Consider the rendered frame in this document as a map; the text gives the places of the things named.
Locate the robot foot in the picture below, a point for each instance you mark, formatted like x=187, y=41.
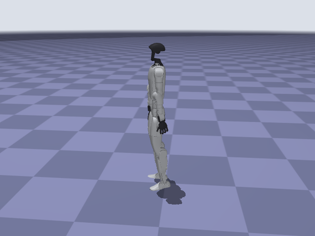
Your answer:
x=156, y=176
x=160, y=186

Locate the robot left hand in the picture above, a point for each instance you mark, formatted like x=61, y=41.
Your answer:
x=162, y=126

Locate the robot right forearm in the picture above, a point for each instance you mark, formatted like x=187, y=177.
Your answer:
x=150, y=103

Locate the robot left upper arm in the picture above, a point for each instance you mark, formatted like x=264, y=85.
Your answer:
x=158, y=75

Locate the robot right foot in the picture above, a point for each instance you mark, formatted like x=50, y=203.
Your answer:
x=156, y=176

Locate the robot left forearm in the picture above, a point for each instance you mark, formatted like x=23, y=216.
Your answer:
x=159, y=106

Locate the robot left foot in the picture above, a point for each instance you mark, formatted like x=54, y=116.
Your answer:
x=160, y=186

